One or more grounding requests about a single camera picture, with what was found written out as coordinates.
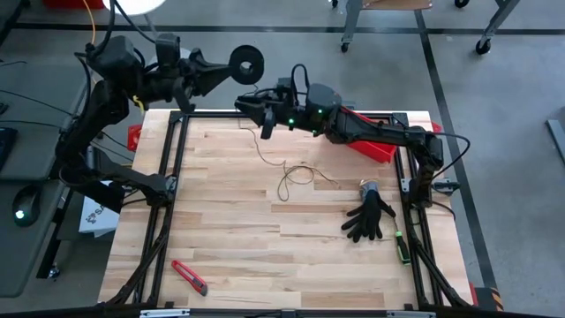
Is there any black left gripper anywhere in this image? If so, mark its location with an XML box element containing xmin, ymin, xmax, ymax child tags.
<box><xmin>169</xmin><ymin>47</ymin><xmax>236</xmax><ymax>114</ymax></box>

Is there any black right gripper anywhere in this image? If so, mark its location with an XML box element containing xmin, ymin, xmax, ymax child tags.
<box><xmin>233</xmin><ymin>93</ymin><xmax>311</xmax><ymax>140</ymax></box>

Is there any black cord spool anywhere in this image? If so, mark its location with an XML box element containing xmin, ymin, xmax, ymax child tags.
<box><xmin>229</xmin><ymin>44</ymin><xmax>266</xmax><ymax>87</ymax></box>

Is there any thin brown cord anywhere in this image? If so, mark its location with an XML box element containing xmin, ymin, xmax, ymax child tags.
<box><xmin>237</xmin><ymin>82</ymin><xmax>341</xmax><ymax>203</ymax></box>

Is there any round white table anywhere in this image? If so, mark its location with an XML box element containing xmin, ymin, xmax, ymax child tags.
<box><xmin>102</xmin><ymin>0</ymin><xmax>195</xmax><ymax>61</ymax></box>

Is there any red plastic bin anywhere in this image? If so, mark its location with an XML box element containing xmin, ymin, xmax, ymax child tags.
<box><xmin>343</xmin><ymin>107</ymin><xmax>397</xmax><ymax>165</ymax></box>

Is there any grey wood-topped cart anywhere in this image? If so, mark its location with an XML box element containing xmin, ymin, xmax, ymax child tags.
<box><xmin>338</xmin><ymin>0</ymin><xmax>434</xmax><ymax>54</ymax></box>

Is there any red flat object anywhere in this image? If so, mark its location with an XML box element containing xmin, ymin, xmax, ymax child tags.
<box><xmin>42</xmin><ymin>0</ymin><xmax>106</xmax><ymax>10</ymax></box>

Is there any black work glove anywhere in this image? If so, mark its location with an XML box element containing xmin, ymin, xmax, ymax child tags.
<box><xmin>340</xmin><ymin>178</ymin><xmax>397</xmax><ymax>243</ymax></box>

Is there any red utility knife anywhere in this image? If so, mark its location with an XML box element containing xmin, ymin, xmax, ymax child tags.
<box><xmin>170</xmin><ymin>259</ymin><xmax>208</xmax><ymax>297</ymax></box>

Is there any white printed box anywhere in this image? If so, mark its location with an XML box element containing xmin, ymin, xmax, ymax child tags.
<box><xmin>78</xmin><ymin>193</ymin><xmax>121</xmax><ymax>239</ymax></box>

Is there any grey desk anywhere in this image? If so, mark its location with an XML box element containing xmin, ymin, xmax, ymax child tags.
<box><xmin>0</xmin><ymin>64</ymin><xmax>94</xmax><ymax>298</ymax></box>

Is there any green black screwdriver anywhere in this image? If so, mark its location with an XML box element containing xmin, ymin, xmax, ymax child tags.
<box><xmin>391</xmin><ymin>216</ymin><xmax>412</xmax><ymax>266</ymax></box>

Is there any black computer mouse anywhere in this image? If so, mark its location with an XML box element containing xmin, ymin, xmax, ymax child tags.
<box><xmin>11</xmin><ymin>184</ymin><xmax>42</xmax><ymax>229</ymax></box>

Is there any black desk leg with caster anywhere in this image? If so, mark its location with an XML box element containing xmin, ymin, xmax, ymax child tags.
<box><xmin>35</xmin><ymin>211</ymin><xmax>67</xmax><ymax>280</ymax></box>

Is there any grey wheeled cart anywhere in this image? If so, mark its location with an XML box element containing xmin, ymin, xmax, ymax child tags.
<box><xmin>454</xmin><ymin>0</ymin><xmax>522</xmax><ymax>57</ymax></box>

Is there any black orange striped block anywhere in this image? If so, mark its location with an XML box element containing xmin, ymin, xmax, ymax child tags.
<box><xmin>468</xmin><ymin>282</ymin><xmax>505</xmax><ymax>313</ymax></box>

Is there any black aluminium table frame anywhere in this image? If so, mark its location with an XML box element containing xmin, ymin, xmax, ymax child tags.
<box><xmin>105</xmin><ymin>110</ymin><xmax>471</xmax><ymax>310</ymax></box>

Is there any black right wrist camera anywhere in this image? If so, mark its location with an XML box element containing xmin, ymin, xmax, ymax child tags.
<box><xmin>274</xmin><ymin>77</ymin><xmax>296</xmax><ymax>96</ymax></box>

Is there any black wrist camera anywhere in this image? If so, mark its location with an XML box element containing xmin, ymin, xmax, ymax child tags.
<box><xmin>274</xmin><ymin>77</ymin><xmax>296</xmax><ymax>96</ymax></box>
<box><xmin>154</xmin><ymin>33</ymin><xmax>182</xmax><ymax>67</ymax></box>

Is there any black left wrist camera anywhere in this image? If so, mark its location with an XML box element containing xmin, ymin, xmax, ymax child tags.
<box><xmin>154</xmin><ymin>33</ymin><xmax>182</xmax><ymax>67</ymax></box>

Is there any black right camera cable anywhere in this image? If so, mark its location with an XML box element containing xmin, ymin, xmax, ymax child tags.
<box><xmin>290</xmin><ymin>63</ymin><xmax>311</xmax><ymax>92</ymax></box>

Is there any black camera cable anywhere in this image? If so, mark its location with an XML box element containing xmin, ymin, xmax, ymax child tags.
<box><xmin>290</xmin><ymin>63</ymin><xmax>311</xmax><ymax>92</ymax></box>
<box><xmin>113</xmin><ymin>0</ymin><xmax>159</xmax><ymax>45</ymax></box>

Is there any black left camera cable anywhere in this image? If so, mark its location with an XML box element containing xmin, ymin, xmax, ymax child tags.
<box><xmin>113</xmin><ymin>0</ymin><xmax>159</xmax><ymax>45</ymax></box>

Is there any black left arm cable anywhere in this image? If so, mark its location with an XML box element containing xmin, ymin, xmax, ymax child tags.
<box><xmin>86</xmin><ymin>0</ymin><xmax>117</xmax><ymax>58</ymax></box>

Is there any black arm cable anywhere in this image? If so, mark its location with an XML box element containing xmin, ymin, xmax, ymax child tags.
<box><xmin>432</xmin><ymin>131</ymin><xmax>471</xmax><ymax>181</ymax></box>
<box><xmin>86</xmin><ymin>0</ymin><xmax>117</xmax><ymax>58</ymax></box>

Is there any yellow cable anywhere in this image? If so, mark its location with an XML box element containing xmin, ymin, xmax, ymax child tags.
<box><xmin>81</xmin><ymin>0</ymin><xmax>99</xmax><ymax>46</ymax></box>

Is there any thin black cable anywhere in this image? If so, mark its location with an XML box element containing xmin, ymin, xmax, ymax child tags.
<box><xmin>0</xmin><ymin>88</ymin><xmax>79</xmax><ymax>121</ymax></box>
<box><xmin>0</xmin><ymin>118</ymin><xmax>67</xmax><ymax>133</ymax></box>

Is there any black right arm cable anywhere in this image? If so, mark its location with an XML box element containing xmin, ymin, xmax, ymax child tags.
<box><xmin>432</xmin><ymin>131</ymin><xmax>471</xmax><ymax>181</ymax></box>

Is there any silver metal bracket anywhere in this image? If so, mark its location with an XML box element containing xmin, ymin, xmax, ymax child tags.
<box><xmin>139</xmin><ymin>308</ymin><xmax>192</xmax><ymax>318</ymax></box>
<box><xmin>386</xmin><ymin>310</ymin><xmax>437</xmax><ymax>318</ymax></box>

